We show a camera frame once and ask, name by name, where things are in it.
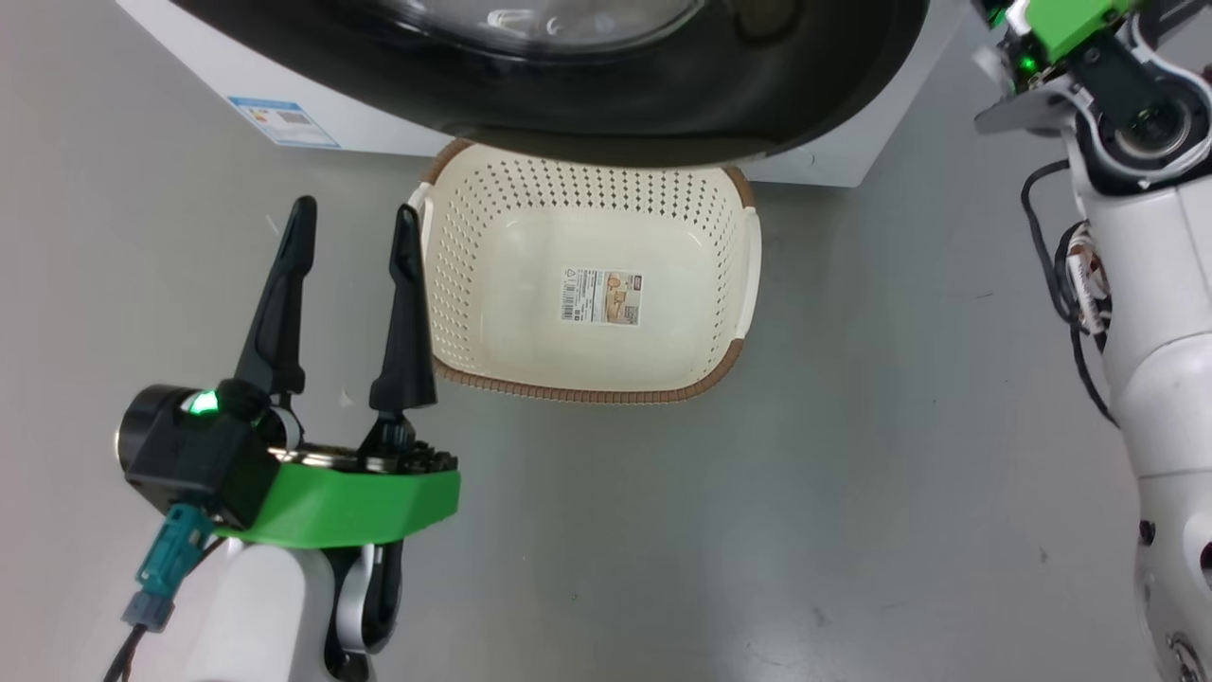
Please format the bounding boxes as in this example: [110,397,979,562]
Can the black round glass machine door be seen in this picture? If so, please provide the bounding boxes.
[170,0,934,170]

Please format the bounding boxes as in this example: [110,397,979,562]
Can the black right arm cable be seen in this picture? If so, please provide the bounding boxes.
[1020,159,1121,428]

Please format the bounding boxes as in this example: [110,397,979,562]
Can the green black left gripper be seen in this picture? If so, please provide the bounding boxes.
[218,196,463,551]

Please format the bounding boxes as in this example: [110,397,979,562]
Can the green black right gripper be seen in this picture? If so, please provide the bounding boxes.
[973,0,1134,96]

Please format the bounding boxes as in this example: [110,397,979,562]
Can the paper product label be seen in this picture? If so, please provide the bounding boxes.
[561,267,646,329]

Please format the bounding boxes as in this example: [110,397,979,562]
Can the white cable tag bundle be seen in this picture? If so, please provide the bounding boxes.
[1067,230,1111,336]

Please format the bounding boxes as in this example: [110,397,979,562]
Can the white washing machine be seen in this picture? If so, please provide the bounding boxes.
[114,0,972,188]

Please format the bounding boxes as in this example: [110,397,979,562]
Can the cream perforated laundry basket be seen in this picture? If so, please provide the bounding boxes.
[407,139,762,406]

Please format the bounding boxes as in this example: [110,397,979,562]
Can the teal plug left camera cable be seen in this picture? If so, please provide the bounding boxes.
[100,504,218,682]

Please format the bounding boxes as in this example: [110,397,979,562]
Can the blue energy label sticker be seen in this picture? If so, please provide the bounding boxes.
[227,95,341,150]

